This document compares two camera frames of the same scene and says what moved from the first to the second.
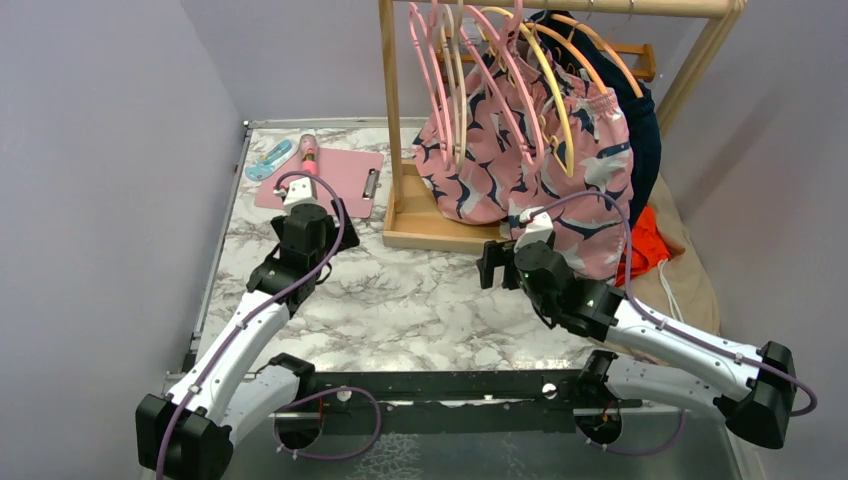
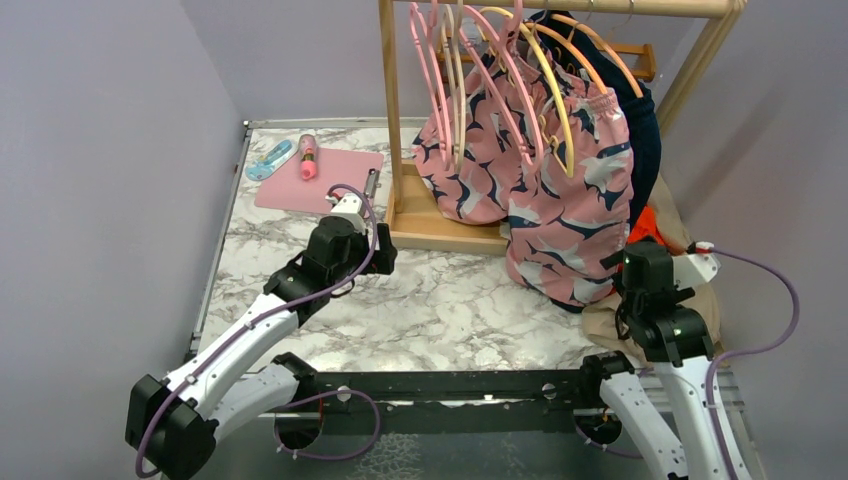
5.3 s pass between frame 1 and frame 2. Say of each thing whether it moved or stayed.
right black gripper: moved
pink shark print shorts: stayed
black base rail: stayed
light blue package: stayed
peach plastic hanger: stayed
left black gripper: moved
